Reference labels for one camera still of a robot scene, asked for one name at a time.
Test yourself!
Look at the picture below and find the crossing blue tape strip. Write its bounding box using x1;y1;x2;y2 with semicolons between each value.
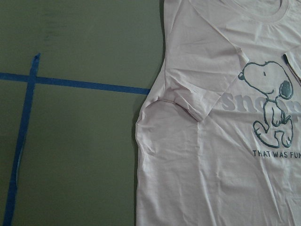
0;73;150;95

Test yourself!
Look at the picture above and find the blue tape strip left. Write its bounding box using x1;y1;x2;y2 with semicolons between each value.
3;53;41;226

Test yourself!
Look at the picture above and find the pink Snoopy t-shirt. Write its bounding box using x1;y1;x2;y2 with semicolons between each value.
135;0;301;226

